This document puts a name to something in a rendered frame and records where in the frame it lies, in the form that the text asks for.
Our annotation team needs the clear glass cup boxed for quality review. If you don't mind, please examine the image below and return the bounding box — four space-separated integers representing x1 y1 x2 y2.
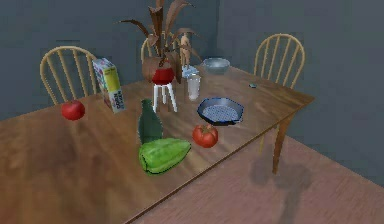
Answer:
186 74 202 101

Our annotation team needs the red tomato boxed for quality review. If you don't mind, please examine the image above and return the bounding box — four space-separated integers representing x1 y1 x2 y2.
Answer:
191 123 220 149

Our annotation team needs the black frying pan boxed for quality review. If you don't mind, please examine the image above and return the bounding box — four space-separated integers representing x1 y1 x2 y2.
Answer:
196 96 245 127

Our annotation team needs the red white stool-shaped object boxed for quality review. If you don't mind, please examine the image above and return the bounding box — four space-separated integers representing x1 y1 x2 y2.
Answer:
151 67 179 114

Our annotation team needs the pale blue shaker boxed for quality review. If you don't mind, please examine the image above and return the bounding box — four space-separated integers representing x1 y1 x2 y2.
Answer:
181 65 200 80

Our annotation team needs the dark green glass bottle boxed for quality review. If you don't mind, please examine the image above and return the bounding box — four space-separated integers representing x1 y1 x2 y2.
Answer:
137 98 164 146

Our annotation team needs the green lettuce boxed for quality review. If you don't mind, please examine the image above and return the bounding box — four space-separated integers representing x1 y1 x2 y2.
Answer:
138 137 192 176

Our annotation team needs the clear glass bowl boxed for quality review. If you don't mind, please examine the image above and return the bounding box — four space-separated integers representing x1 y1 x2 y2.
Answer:
202 57 231 75

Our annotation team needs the tan wooden figure statue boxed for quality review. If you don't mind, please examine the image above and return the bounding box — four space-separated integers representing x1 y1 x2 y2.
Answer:
180 33 192 69

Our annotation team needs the pale wooden spindle chair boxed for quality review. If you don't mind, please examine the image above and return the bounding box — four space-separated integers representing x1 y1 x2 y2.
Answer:
140 30 181 65
253 33 306 90
39 45 101 106

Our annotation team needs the brown potted house plant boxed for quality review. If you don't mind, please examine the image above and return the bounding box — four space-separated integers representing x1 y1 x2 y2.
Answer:
118 0 204 84

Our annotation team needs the colourful cereal box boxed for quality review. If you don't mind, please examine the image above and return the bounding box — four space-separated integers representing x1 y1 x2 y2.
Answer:
92 57 127 114

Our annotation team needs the brown wooden dining table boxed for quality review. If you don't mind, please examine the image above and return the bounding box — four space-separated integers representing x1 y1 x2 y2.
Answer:
0 65 316 224

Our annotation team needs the red apple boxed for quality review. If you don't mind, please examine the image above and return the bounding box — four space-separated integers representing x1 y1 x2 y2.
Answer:
60 99 86 122

